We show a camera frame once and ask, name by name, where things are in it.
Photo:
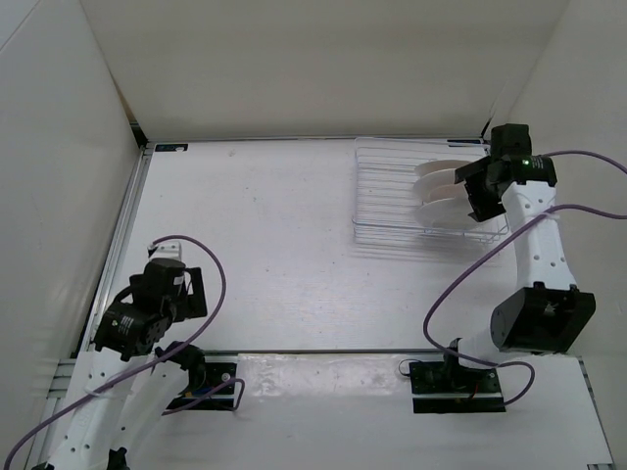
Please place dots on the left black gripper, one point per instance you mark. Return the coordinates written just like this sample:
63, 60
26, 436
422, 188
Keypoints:
192, 305

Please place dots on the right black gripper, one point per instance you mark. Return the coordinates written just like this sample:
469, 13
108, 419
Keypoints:
483, 209

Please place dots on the orange patterned glass plate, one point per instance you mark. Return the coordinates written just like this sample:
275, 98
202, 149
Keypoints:
451, 213

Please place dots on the white wire dish rack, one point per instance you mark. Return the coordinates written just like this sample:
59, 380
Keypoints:
405, 190

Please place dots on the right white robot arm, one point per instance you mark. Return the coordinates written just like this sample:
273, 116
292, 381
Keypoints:
547, 311

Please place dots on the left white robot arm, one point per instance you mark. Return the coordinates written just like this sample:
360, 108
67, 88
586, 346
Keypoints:
131, 380

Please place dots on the front white plate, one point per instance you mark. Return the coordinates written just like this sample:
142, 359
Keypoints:
438, 185

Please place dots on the white plate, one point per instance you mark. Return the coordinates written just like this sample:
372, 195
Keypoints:
422, 170
438, 185

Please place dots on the right blue corner label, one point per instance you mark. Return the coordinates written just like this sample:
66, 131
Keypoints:
465, 142

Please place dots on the blue corner label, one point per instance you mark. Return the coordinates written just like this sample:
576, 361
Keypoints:
465, 142
171, 148

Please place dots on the rear white plate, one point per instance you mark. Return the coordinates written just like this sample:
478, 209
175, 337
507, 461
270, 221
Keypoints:
422, 170

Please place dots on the left blue corner label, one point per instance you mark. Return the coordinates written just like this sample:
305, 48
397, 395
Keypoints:
171, 148

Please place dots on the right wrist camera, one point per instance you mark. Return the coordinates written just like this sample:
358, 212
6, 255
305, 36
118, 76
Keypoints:
510, 139

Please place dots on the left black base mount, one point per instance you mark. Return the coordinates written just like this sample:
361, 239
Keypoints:
219, 369

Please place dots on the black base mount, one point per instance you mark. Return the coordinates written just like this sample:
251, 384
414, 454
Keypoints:
219, 369
441, 387

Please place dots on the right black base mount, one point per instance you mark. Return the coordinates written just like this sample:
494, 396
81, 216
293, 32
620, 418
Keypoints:
441, 387

